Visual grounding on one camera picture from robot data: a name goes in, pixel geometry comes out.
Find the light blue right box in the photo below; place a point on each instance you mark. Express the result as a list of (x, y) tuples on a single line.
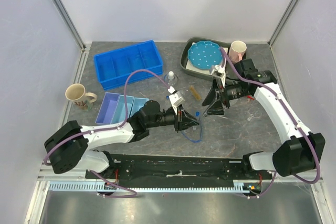
[(137, 104)]

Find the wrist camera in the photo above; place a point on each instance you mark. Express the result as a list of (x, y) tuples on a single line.
[(217, 71), (176, 99)]

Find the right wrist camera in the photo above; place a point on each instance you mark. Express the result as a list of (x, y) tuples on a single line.
[(217, 71)]

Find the blue dotted plate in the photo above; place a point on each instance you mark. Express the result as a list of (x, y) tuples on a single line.
[(206, 54)]

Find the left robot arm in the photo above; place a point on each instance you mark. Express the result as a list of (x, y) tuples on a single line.
[(75, 147)]

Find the pink mug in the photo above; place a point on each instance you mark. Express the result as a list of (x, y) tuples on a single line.
[(237, 51)]

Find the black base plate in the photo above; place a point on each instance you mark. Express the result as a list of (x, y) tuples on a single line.
[(143, 171)]

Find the beige floral mug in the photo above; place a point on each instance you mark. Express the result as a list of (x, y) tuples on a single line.
[(77, 94)]

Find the blue divided plastic bin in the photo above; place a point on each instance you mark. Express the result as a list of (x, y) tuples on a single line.
[(114, 67)]

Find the dropper bottle white cap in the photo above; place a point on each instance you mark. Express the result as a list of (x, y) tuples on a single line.
[(171, 79)]

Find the purple small box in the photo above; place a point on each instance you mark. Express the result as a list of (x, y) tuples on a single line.
[(107, 108)]

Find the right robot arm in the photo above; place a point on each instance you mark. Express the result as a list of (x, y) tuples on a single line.
[(300, 150)]

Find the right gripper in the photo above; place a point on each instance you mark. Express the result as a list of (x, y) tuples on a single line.
[(216, 108)]

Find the clear safety goggles blue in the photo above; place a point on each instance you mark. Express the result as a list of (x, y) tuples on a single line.
[(194, 134)]

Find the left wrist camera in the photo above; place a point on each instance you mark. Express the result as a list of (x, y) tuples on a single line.
[(176, 99)]

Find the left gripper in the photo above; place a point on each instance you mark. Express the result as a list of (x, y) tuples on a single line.
[(184, 120)]

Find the light blue box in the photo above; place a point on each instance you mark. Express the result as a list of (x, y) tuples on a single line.
[(122, 109), (137, 104)]

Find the light blue cable duct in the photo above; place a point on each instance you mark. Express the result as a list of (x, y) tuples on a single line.
[(103, 187)]

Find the grey oval tray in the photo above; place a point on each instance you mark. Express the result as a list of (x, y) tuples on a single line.
[(200, 54)]

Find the white square plate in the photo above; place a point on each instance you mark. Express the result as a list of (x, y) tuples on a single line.
[(194, 69)]

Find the light blue middle box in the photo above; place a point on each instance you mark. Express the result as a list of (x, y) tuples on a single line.
[(122, 109)]

